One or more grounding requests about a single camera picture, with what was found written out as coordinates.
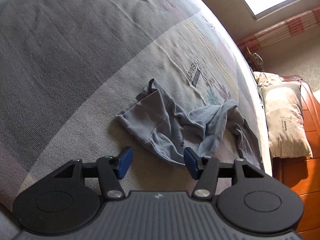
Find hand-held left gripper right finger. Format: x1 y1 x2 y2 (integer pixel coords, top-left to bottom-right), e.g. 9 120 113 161
183 148 266 201

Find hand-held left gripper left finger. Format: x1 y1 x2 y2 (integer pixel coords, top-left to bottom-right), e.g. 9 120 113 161
54 146 134 201

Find grey pants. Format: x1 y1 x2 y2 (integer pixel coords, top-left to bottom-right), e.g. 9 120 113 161
116 78 263 168

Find beige printed pillow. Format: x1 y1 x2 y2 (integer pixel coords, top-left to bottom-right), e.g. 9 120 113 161
260 81 313 159

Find beige floral pillow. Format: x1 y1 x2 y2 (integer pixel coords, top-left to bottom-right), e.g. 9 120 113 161
252 71 283 88

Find wooden headboard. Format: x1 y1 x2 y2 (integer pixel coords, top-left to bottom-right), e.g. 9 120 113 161
272 74 320 240

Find grey folded cloth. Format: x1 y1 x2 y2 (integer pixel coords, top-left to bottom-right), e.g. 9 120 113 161
251 52 265 71

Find wooden nightstand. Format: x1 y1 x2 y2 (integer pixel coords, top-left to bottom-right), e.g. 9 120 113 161
244 42 256 68

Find pink striped curtain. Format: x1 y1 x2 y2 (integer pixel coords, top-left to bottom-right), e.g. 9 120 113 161
236 7 320 52

